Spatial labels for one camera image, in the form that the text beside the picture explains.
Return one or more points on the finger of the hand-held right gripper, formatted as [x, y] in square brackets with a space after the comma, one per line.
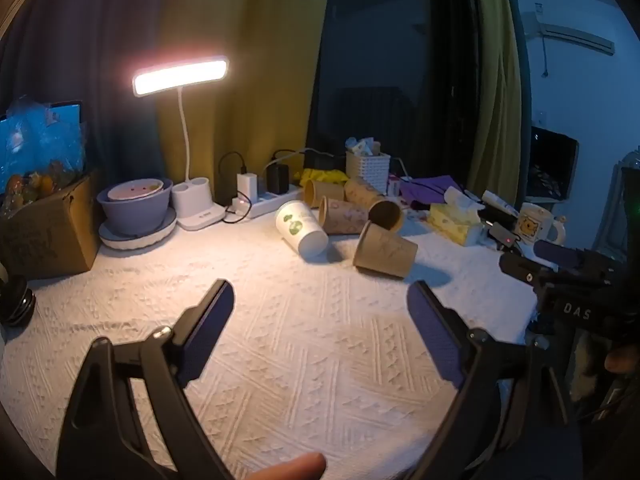
[556, 253]
[517, 267]

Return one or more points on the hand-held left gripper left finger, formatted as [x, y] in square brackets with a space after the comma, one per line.
[207, 332]

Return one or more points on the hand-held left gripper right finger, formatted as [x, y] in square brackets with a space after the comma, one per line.
[434, 335]

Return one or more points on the brown paper cup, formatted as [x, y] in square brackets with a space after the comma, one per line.
[322, 192]
[345, 216]
[375, 202]
[384, 251]

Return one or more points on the white paper cup green print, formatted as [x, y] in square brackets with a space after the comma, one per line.
[300, 230]

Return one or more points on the person's right hand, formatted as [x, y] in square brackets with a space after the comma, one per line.
[622, 359]

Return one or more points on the person's left hand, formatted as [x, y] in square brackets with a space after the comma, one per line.
[292, 467]

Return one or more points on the black device with red light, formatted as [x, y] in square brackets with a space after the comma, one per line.
[502, 236]

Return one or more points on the white mug yellow print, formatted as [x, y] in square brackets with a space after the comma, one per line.
[535, 224]

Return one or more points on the yellow tissue pack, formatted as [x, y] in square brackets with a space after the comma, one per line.
[455, 222]

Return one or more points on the dark monitor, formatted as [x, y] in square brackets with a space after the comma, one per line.
[552, 167]

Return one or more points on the white textured tablecloth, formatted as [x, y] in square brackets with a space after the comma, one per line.
[300, 340]

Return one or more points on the purple cloth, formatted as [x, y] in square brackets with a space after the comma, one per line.
[430, 191]

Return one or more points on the white scalloped plate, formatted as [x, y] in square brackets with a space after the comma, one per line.
[137, 237]

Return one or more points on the purple bowl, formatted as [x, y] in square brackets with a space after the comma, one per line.
[135, 210]

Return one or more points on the white charger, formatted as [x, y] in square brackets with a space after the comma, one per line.
[246, 185]

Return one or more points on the white power strip with chargers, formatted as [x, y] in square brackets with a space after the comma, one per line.
[230, 175]

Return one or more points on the pink dish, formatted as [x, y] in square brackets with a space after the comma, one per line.
[135, 190]

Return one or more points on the black charger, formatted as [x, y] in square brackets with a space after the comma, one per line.
[277, 178]

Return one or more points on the white woven basket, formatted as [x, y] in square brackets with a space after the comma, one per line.
[367, 171]

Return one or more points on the cardboard box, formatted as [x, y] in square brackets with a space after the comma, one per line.
[47, 237]

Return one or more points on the yellow cloth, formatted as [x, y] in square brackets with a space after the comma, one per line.
[324, 176]

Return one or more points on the black round object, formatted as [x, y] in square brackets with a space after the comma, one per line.
[15, 302]

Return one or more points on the white desk lamp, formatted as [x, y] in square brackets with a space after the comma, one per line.
[187, 125]

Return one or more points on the white air conditioner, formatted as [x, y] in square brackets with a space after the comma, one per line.
[575, 35]

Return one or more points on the plastic bag of oranges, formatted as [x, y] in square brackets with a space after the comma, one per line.
[42, 157]

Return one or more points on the yellow curtain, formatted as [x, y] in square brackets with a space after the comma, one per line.
[240, 60]

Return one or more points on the dark curtain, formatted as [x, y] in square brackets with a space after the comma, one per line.
[85, 50]

